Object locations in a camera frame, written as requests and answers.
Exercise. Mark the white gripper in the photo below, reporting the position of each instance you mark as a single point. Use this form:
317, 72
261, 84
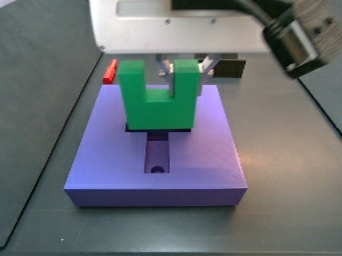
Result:
147, 27

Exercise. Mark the green U-shaped block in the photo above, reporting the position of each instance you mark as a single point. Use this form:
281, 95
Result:
151, 109

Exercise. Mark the purple board with cross slot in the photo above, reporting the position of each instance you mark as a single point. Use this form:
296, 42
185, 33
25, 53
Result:
121, 170

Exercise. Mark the red peg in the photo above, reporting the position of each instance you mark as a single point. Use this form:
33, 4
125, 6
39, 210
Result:
109, 77

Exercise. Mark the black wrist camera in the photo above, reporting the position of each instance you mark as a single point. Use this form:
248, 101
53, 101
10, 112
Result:
305, 37

